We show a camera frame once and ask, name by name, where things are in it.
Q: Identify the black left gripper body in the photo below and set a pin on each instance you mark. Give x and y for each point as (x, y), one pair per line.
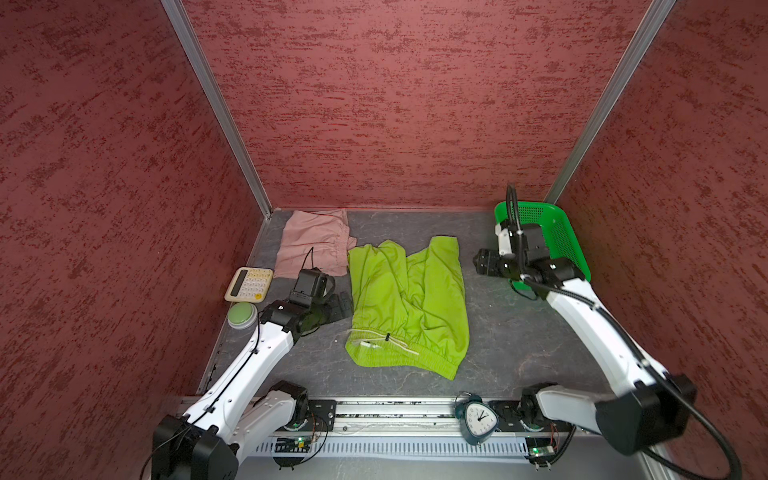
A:
(327, 311)

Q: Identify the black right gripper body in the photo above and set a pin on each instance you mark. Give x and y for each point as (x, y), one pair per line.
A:
(498, 265)

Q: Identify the pink shorts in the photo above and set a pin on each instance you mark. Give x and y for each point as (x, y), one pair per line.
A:
(320, 239)

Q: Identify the lime green shorts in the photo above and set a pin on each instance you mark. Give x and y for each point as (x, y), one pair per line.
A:
(409, 310)

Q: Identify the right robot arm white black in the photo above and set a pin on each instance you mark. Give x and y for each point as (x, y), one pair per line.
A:
(645, 406)

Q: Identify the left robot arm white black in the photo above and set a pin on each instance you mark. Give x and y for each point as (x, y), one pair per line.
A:
(213, 437)

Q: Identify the green plastic basket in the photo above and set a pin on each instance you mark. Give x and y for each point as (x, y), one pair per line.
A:
(557, 230)

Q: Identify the cream yellow calculator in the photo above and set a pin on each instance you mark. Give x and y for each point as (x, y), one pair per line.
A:
(249, 284)

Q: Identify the left circuit board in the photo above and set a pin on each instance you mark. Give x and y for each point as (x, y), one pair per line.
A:
(293, 446)

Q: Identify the circuit board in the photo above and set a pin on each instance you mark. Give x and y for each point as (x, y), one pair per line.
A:
(293, 446)
(540, 450)

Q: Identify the teal alarm clock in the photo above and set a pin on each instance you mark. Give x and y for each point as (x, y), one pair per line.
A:
(477, 420)

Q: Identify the right circuit board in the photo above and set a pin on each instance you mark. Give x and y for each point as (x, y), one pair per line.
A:
(540, 450)

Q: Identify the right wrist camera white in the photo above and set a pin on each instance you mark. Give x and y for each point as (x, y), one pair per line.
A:
(504, 242)

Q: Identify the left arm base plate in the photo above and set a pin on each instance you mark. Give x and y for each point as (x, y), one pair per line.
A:
(311, 415)

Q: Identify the aluminium front rail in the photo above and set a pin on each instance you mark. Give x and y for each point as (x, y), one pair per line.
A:
(398, 416)

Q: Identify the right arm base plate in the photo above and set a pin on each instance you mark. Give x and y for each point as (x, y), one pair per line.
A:
(509, 420)

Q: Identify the right aluminium corner post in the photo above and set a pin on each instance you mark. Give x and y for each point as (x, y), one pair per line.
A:
(638, 46)

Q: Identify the aluminium corner post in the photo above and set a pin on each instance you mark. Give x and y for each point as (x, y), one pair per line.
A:
(194, 52)
(638, 46)

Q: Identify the left aluminium corner post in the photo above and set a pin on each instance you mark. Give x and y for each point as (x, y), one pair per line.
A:
(194, 52)

